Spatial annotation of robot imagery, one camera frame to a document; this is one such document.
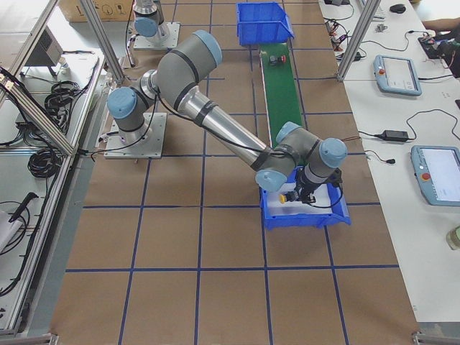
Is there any red push button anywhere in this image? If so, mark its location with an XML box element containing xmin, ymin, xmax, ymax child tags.
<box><xmin>269</xmin><ymin>55</ymin><xmax>287</xmax><ymax>66</ymax></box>

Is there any green conveyor belt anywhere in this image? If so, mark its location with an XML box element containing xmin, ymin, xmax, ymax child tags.
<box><xmin>259</xmin><ymin>43</ymin><xmax>304</xmax><ymax>147</ymax></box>

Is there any yellow push button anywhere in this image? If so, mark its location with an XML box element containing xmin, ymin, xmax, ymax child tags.
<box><xmin>279</xmin><ymin>190</ymin><xmax>299</xmax><ymax>204</ymax></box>

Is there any white foam pad right bin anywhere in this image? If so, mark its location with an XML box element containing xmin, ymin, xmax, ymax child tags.
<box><xmin>267</xmin><ymin>183</ymin><xmax>341</xmax><ymax>217</ymax></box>

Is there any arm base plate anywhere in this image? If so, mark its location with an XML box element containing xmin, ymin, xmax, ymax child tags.
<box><xmin>103</xmin><ymin>112</ymin><xmax>167</xmax><ymax>160</ymax></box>
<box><xmin>134</xmin><ymin>19</ymin><xmax>180</xmax><ymax>50</ymax></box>

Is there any black power adapter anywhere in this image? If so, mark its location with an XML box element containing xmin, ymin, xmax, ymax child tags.
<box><xmin>382</xmin><ymin>130</ymin><xmax>410</xmax><ymax>142</ymax></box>

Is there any blue bin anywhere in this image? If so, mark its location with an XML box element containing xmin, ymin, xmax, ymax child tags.
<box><xmin>236</xmin><ymin>1</ymin><xmax>295</xmax><ymax>46</ymax></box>
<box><xmin>260</xmin><ymin>172</ymin><xmax>351</xmax><ymax>230</ymax></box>

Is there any aluminium frame post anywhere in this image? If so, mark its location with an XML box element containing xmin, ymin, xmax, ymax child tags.
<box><xmin>80</xmin><ymin>0</ymin><xmax>124</xmax><ymax>86</ymax></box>

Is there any teach pendant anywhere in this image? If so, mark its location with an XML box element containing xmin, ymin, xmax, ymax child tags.
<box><xmin>373</xmin><ymin>55</ymin><xmax>422</xmax><ymax>96</ymax></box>
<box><xmin>410</xmin><ymin>145</ymin><xmax>459</xmax><ymax>207</ymax></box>

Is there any blue left bin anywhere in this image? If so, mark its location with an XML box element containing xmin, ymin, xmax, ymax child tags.
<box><xmin>236</xmin><ymin>1</ymin><xmax>295</xmax><ymax>46</ymax></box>

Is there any blue right bin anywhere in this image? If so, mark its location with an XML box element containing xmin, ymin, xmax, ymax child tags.
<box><xmin>260</xmin><ymin>172</ymin><xmax>351</xmax><ymax>230</ymax></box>

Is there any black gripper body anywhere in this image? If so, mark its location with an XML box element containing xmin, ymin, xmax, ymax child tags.
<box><xmin>294</xmin><ymin>168</ymin><xmax>326</xmax><ymax>201</ymax></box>

